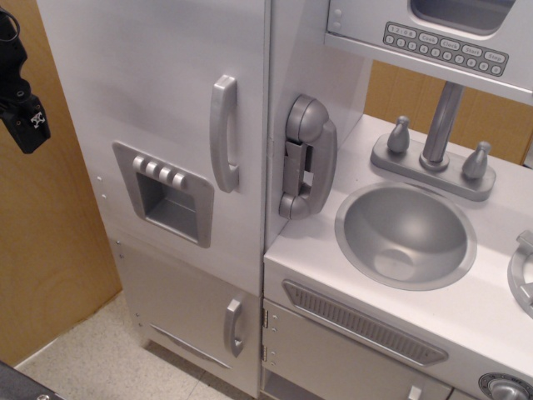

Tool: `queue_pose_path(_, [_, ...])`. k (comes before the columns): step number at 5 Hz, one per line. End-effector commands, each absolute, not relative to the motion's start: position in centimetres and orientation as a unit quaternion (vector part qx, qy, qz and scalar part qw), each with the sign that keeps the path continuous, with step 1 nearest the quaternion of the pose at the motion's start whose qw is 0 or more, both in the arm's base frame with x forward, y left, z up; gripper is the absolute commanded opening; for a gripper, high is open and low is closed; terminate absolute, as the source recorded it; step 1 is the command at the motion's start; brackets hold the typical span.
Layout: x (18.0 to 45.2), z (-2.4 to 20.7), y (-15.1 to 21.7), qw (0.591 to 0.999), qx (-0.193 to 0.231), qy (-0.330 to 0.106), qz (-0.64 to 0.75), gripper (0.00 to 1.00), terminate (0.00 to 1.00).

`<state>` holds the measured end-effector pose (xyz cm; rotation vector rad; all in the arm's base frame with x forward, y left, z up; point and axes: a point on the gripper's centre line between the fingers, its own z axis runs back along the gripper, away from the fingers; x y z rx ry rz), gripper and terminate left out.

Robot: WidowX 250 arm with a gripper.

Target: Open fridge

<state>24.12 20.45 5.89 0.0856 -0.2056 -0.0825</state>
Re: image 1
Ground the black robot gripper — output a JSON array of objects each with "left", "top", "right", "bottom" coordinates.
[{"left": 1, "top": 7, "right": 51, "bottom": 154}]

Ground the white fridge door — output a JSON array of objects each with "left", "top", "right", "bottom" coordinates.
[{"left": 38, "top": 1, "right": 270, "bottom": 295}]

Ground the silver fridge handle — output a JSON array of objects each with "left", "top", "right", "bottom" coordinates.
[{"left": 209, "top": 75, "right": 239, "bottom": 193}]

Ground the silver ice dispenser panel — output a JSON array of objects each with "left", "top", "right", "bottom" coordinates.
[{"left": 112, "top": 142, "right": 215, "bottom": 248}]

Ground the white lower freezer door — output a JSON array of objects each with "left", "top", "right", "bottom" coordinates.
[{"left": 110, "top": 238, "right": 261, "bottom": 397}]

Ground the black case corner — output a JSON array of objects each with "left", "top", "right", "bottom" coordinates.
[{"left": 1, "top": 362, "right": 62, "bottom": 400}]

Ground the white oven door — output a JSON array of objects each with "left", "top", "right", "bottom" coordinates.
[{"left": 262, "top": 300, "right": 452, "bottom": 399}]

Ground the silver toy faucet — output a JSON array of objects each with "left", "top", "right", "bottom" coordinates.
[{"left": 371, "top": 82, "right": 496, "bottom": 202}]

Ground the grey vent grille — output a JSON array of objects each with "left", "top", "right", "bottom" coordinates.
[{"left": 282, "top": 280, "right": 448, "bottom": 367}]

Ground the silver toy sink bowl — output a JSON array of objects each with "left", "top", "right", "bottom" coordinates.
[{"left": 335, "top": 182, "right": 477, "bottom": 291}]

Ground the white toy kitchen cabinet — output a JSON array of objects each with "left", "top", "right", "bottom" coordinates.
[{"left": 263, "top": 1, "right": 532, "bottom": 399}]

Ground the toy microwave with keypad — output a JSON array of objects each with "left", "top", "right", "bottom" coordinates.
[{"left": 325, "top": 1, "right": 532, "bottom": 105}]

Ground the brown cardboard backing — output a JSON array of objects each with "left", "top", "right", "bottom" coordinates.
[{"left": 365, "top": 61, "right": 532, "bottom": 164}]

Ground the silver stove burner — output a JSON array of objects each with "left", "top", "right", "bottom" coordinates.
[{"left": 507, "top": 230, "right": 532, "bottom": 318}]

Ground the silver stove knob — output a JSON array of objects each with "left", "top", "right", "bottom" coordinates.
[{"left": 478, "top": 372, "right": 532, "bottom": 400}]

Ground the grey toy wall phone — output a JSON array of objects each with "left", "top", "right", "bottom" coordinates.
[{"left": 279, "top": 95, "right": 337, "bottom": 220}]

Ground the silver lower door handle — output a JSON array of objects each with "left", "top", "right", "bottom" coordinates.
[{"left": 223, "top": 299, "right": 243, "bottom": 358}]

